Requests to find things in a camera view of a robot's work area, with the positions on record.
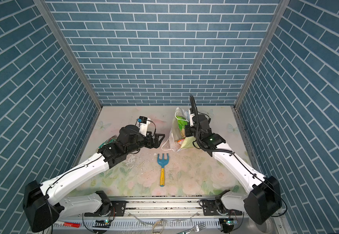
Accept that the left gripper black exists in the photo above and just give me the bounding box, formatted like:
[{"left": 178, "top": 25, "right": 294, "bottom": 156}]
[{"left": 125, "top": 130, "right": 166, "bottom": 156}]

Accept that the illustrated paper gift bag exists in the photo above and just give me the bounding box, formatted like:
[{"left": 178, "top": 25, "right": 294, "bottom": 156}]
[{"left": 161, "top": 107, "right": 196, "bottom": 152}]

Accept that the orange snack packet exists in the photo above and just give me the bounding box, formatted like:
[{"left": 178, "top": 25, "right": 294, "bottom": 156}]
[{"left": 177, "top": 137, "right": 188, "bottom": 146}]

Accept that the teal red snack packet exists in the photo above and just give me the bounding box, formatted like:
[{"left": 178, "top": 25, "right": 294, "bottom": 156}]
[{"left": 98, "top": 135, "right": 117, "bottom": 149}]

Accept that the green chips bag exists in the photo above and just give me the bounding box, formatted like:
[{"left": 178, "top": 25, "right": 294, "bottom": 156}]
[{"left": 175, "top": 116, "right": 188, "bottom": 133}]

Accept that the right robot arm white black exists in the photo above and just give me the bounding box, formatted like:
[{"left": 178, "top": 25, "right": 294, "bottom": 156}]
[{"left": 185, "top": 114, "right": 283, "bottom": 225}]

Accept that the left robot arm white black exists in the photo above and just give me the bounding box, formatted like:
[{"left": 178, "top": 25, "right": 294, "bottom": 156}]
[{"left": 22, "top": 125, "right": 165, "bottom": 233}]

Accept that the blue yellow toy rake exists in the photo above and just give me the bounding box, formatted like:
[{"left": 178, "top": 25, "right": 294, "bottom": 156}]
[{"left": 157, "top": 154, "right": 169, "bottom": 187}]

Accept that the metal fork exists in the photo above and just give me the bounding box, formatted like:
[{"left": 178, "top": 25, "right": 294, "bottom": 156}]
[{"left": 177, "top": 222, "right": 206, "bottom": 234}]

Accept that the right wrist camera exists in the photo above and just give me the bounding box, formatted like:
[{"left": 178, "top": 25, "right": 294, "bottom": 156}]
[{"left": 188, "top": 108, "right": 195, "bottom": 127}]

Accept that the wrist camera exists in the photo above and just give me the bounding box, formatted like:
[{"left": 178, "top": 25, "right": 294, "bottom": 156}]
[
  {"left": 188, "top": 108, "right": 195, "bottom": 127},
  {"left": 137, "top": 116, "right": 151, "bottom": 136}
]

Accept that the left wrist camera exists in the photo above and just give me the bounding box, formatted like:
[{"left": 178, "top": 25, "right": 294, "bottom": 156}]
[{"left": 137, "top": 116, "right": 151, "bottom": 136}]

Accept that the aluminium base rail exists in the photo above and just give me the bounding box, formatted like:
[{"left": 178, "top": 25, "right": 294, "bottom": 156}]
[{"left": 45, "top": 196, "right": 275, "bottom": 218}]

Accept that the beige cord loop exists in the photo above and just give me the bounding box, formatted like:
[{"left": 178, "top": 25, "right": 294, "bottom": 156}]
[{"left": 151, "top": 220, "right": 166, "bottom": 234}]

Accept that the white slotted cable duct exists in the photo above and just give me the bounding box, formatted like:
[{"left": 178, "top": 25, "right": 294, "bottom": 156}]
[{"left": 84, "top": 218, "right": 221, "bottom": 231}]

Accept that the red handled tool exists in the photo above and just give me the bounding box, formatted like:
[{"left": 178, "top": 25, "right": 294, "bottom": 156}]
[{"left": 55, "top": 221, "right": 81, "bottom": 228}]

